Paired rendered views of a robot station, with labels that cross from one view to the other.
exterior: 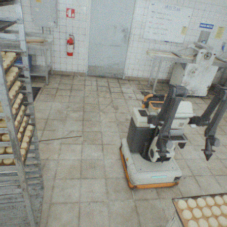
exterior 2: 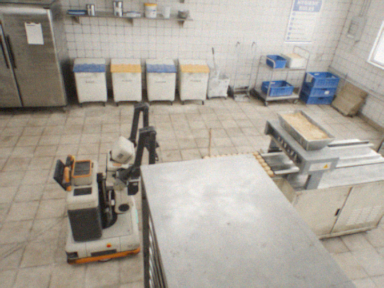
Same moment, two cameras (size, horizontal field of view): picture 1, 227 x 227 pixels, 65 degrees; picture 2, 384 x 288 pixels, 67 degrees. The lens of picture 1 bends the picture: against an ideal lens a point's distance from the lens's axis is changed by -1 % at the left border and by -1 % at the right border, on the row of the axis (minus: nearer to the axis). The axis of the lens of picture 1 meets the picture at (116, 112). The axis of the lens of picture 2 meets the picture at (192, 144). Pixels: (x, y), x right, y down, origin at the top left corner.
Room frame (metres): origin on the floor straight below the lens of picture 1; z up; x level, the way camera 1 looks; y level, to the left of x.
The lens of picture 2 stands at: (0.94, 1.52, 2.52)
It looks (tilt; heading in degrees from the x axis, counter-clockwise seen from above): 33 degrees down; 268
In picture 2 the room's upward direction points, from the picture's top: 5 degrees clockwise
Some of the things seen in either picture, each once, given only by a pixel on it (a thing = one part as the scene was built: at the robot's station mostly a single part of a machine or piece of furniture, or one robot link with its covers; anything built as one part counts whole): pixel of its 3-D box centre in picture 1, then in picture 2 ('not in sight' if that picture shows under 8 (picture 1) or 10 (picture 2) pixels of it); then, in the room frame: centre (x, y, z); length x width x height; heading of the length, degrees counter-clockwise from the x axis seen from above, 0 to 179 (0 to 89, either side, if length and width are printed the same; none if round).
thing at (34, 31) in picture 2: not in sight; (34, 33); (3.30, -3.04, 1.39); 0.22 x 0.03 x 0.31; 12
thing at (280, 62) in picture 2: not in sight; (275, 61); (-0.80, -4.35, 0.88); 0.40 x 0.30 x 0.16; 106
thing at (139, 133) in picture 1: (153, 129); (89, 196); (1.78, -0.48, 0.59); 0.55 x 0.34 x 0.83; 105
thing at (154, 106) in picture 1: (159, 109); (83, 172); (1.80, -0.47, 0.87); 0.23 x 0.15 x 0.11; 105
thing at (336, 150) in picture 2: not in sight; (294, 154); (-0.21, -1.00, 0.87); 2.01 x 0.03 x 0.07; 15
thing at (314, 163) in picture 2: not in sight; (295, 151); (-0.14, -0.83, 1.01); 0.72 x 0.33 x 0.34; 105
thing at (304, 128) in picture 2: not in sight; (303, 127); (-0.14, -0.82, 1.28); 0.54 x 0.27 x 0.06; 105
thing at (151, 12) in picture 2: not in sight; (150, 10); (1.70, -4.17, 1.67); 0.25 x 0.24 x 0.21; 12
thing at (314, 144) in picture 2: not in sight; (302, 130); (-0.14, -0.83, 1.25); 0.56 x 0.29 x 0.14; 105
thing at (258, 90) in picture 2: not in sight; (280, 75); (-0.99, -4.43, 0.57); 0.85 x 0.58 x 1.13; 19
